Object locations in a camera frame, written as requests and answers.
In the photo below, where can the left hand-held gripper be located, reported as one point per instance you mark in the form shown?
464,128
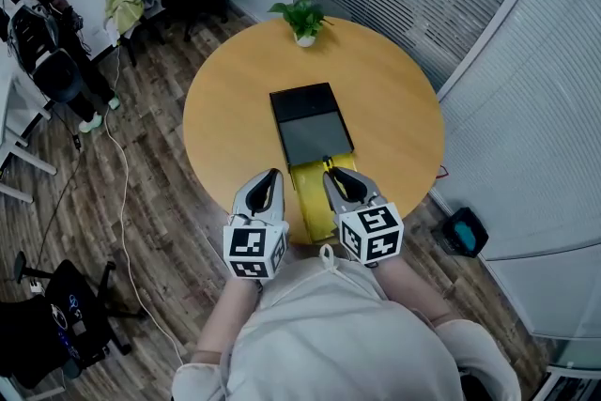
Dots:
256,249

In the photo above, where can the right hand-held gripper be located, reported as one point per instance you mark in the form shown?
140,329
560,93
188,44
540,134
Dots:
371,232

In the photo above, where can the black and yellow drawer box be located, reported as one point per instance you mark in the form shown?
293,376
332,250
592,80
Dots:
310,127

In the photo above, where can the person's left forearm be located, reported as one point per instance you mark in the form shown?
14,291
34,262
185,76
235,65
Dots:
225,324

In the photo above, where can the person's right forearm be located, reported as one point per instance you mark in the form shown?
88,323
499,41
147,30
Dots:
413,291

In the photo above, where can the black bin with blue contents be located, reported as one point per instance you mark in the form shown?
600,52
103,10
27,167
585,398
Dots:
462,232

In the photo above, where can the person's white shirt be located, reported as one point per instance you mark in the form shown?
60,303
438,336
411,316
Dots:
338,333

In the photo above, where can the green plant in white pot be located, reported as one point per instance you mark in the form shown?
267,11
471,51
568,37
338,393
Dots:
303,19

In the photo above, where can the black swivel chair with stickers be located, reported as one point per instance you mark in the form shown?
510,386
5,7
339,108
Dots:
70,324

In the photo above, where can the grey chair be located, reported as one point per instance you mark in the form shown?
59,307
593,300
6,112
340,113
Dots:
150,0

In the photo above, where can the dark round-backed chair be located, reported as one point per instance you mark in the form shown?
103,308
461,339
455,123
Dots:
58,77

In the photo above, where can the yellow-green cloth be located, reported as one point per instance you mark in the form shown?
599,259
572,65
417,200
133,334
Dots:
123,7

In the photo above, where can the white desk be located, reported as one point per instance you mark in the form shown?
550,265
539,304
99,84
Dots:
14,117

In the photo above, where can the black and white backpack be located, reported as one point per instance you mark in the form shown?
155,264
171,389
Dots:
30,33

